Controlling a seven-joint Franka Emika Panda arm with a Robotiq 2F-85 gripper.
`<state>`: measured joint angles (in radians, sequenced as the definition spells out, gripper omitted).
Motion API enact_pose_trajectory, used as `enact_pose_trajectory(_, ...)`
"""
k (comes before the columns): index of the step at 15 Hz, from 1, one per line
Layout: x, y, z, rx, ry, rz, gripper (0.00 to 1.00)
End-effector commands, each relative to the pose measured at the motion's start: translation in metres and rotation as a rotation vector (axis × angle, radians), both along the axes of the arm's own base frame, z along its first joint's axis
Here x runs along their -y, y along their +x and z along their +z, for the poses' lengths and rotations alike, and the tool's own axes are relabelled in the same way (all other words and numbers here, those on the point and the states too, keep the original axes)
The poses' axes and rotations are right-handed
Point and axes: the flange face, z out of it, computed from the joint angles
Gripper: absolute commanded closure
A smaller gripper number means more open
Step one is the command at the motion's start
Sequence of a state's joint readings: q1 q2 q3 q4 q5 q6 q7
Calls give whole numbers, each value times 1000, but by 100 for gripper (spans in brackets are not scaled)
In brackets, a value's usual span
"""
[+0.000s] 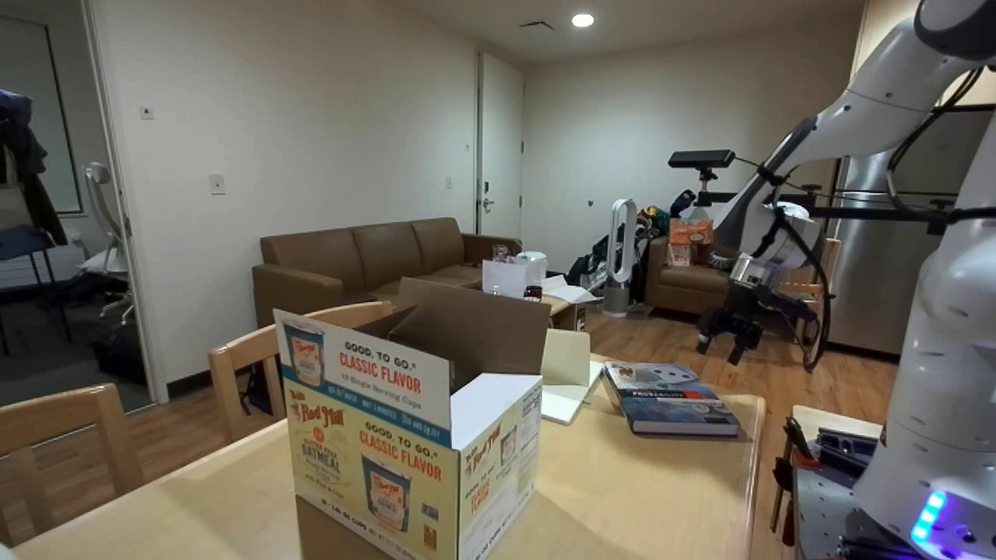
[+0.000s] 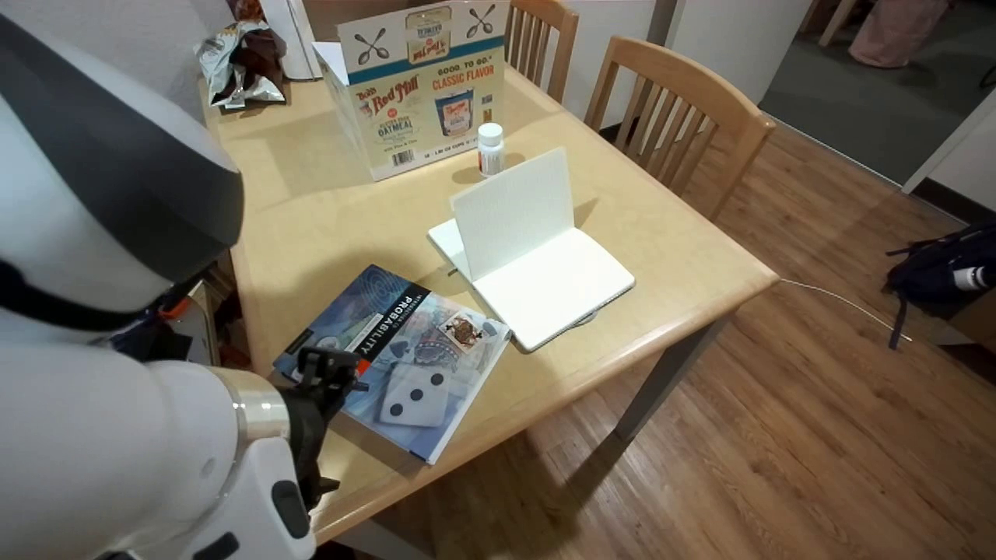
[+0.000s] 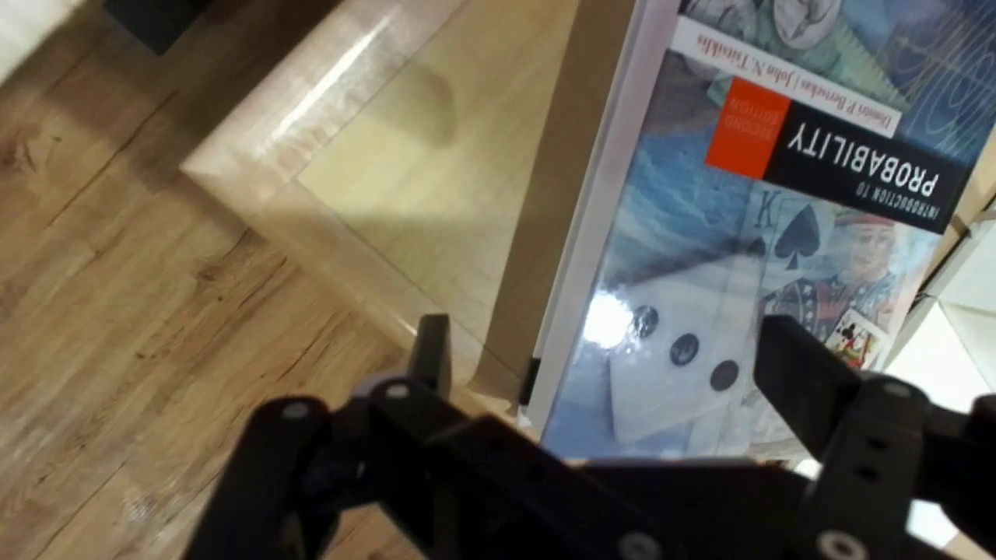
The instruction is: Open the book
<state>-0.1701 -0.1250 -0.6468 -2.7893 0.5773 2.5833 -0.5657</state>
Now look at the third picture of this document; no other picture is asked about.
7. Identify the probability textbook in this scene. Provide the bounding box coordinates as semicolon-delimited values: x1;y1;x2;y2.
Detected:
522;0;996;465

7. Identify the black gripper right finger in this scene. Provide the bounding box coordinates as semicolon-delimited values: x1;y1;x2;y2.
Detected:
752;312;996;560

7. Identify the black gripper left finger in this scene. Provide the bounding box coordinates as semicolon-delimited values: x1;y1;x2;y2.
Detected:
183;312;493;560

